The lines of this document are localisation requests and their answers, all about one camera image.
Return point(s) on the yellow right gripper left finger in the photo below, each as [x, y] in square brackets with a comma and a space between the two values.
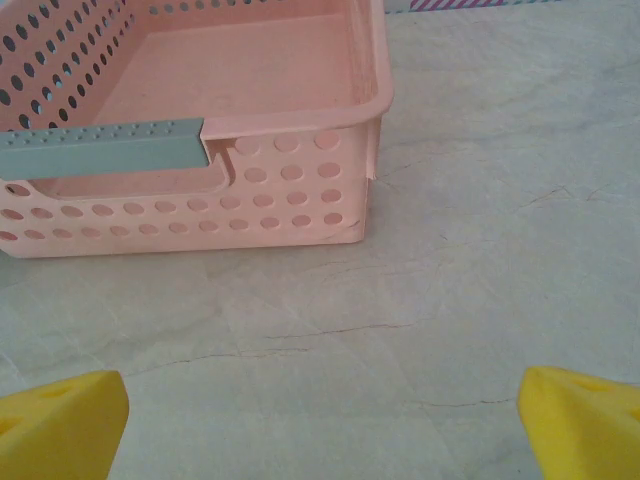
[60, 430]

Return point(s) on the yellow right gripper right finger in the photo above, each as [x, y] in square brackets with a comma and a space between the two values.
[585, 430]

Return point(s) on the pink perforated plastic basket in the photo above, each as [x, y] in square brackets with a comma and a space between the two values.
[240, 65]

